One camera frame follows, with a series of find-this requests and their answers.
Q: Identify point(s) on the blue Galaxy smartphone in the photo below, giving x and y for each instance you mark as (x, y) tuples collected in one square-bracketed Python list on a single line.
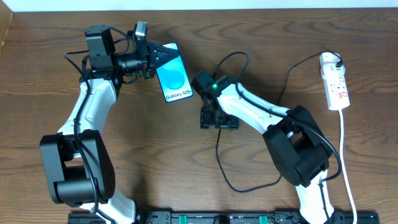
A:
[(174, 80)]

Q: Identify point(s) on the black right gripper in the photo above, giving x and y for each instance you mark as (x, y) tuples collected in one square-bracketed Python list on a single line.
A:
[(218, 123)]

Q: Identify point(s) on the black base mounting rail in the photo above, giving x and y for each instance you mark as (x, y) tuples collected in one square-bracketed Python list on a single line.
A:
[(164, 217)]

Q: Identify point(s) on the white USB charger adapter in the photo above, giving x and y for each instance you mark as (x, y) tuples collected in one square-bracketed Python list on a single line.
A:
[(331, 65)]

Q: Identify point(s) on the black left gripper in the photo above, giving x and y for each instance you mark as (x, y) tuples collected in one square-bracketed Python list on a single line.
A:
[(146, 58)]

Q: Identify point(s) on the white power strip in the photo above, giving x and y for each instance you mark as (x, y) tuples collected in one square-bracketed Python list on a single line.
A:
[(336, 93)]

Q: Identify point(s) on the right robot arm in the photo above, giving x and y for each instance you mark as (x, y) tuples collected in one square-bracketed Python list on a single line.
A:
[(298, 149)]

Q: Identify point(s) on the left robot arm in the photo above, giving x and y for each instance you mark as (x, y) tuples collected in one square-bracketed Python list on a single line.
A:
[(77, 165)]

